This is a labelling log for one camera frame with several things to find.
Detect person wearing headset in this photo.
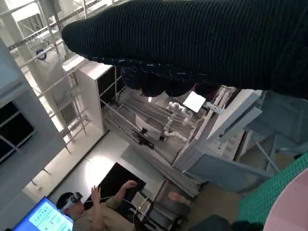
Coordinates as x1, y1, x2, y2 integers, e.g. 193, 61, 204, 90
56, 180, 150, 231

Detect white desktop monitor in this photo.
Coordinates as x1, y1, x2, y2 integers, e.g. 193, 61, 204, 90
134, 115, 161, 141

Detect green cutting mat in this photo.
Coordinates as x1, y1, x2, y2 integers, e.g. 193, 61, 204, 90
237, 154, 308, 226

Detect white shelf black panels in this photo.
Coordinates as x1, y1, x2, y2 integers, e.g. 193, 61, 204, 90
63, 61, 116, 138

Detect black white VR headset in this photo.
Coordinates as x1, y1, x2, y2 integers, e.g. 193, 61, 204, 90
64, 192, 84, 208

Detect black blank monitor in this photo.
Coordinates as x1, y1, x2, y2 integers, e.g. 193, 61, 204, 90
90, 162, 147, 210

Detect blue monitor with light panel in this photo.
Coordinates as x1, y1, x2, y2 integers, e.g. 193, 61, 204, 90
13, 196, 74, 231

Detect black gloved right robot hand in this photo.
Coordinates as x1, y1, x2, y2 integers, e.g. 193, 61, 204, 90
61, 0, 308, 101

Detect pink bowl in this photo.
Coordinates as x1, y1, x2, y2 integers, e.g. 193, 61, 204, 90
263, 171, 308, 231

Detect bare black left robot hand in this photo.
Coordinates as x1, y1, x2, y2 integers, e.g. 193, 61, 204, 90
190, 215, 265, 231

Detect bright white screen panel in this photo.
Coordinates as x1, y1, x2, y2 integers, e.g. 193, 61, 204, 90
182, 91, 207, 114

